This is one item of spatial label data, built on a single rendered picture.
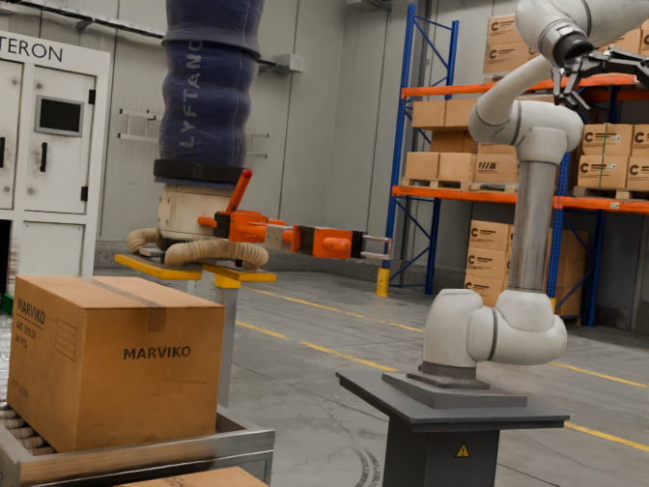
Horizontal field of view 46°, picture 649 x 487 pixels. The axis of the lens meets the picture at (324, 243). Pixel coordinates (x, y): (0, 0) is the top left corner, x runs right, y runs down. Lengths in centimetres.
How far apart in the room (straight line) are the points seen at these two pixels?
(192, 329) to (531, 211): 101
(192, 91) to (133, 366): 72
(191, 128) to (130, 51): 1010
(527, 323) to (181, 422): 100
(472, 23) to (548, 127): 1020
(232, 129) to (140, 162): 1007
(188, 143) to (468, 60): 1067
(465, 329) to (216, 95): 95
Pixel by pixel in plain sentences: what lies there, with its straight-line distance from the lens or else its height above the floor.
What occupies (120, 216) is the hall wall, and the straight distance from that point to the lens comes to 1175.
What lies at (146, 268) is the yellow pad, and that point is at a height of 107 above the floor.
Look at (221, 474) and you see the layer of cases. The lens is 205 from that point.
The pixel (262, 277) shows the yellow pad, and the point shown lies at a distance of 179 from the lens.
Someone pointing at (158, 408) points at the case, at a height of 68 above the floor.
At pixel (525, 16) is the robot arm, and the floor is 170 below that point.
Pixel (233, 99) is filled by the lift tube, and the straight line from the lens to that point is 181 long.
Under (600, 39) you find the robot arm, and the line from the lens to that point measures 185.
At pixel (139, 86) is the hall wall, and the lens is 1190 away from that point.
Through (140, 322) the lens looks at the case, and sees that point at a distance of 202.
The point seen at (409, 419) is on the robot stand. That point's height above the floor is 74.
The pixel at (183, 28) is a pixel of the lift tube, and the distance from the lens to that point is 184.
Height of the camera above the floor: 126
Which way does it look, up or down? 3 degrees down
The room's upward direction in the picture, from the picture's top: 5 degrees clockwise
